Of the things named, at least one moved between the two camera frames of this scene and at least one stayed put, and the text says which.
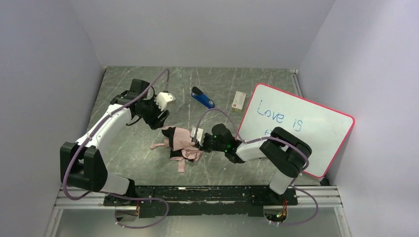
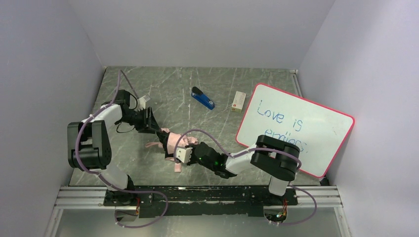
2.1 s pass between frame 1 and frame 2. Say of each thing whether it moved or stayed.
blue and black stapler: stayed
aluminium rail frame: stayed
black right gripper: moved
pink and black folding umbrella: moved
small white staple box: stayed
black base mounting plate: stayed
